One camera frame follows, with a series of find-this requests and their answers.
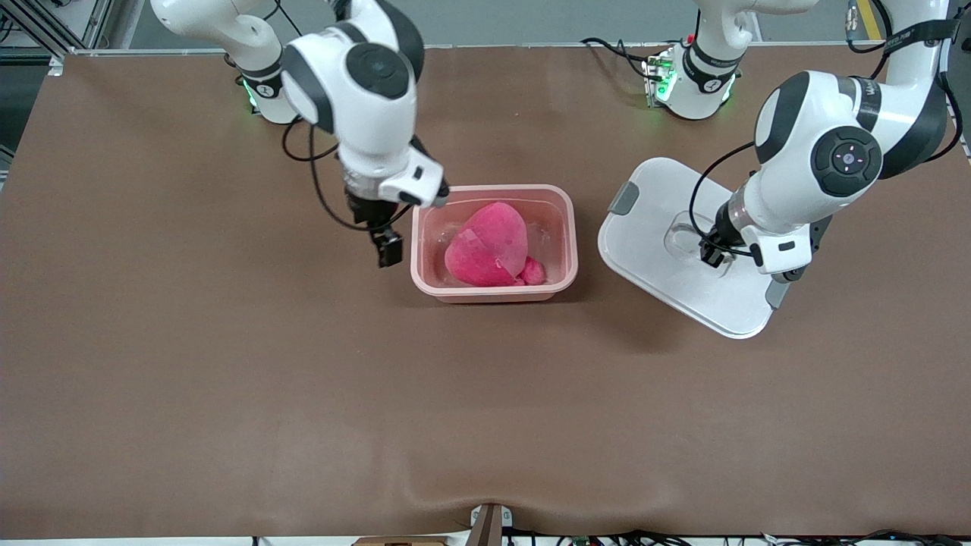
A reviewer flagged aluminium frame profile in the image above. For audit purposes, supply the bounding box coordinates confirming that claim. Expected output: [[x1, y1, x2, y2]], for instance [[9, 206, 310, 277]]
[[0, 0, 115, 58]]

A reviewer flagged pink plush toy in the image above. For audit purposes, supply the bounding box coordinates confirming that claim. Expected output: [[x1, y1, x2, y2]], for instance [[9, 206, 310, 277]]
[[444, 201, 547, 288]]

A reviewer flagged metal table clamp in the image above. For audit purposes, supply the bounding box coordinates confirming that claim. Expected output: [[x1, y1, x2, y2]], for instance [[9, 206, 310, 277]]
[[469, 503, 514, 546]]

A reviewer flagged black left arm base cable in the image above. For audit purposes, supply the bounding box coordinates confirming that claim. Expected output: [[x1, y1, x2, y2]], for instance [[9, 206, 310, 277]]
[[580, 36, 668, 81]]

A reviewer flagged brown table mat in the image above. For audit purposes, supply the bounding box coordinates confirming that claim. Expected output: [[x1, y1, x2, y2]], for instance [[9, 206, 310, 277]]
[[0, 44, 971, 541]]

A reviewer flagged pink plastic box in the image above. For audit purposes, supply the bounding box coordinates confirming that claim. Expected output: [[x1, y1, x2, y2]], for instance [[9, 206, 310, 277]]
[[410, 184, 579, 305]]

